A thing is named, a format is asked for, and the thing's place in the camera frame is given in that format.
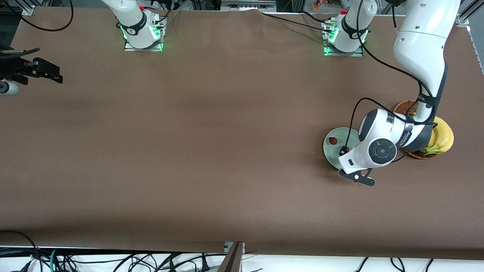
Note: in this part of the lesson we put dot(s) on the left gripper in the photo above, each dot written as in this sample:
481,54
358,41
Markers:
343,151

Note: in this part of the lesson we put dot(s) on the red toy strawberry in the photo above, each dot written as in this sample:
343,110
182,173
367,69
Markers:
344,150
332,140

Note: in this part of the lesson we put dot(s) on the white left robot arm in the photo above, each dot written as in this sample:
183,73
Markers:
423,49

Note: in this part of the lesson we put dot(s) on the light green round plate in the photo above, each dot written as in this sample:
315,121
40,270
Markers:
340,136

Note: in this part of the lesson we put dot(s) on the brown wicker basket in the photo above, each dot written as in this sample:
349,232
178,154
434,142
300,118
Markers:
406,107

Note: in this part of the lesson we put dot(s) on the yellow banana bunch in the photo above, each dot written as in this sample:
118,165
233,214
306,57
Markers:
443,138

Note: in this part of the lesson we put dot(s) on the large table cover sheet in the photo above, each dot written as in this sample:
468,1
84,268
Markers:
242,196

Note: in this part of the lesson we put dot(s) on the orange red background clutter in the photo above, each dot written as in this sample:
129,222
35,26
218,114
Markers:
319,4

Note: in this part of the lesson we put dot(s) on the grey metal box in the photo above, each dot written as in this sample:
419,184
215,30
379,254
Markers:
247,5

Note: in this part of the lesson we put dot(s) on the aluminium frame post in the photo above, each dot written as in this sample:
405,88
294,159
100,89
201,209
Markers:
462,19
29,9

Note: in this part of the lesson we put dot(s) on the small metal bracket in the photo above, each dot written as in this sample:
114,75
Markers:
227,246

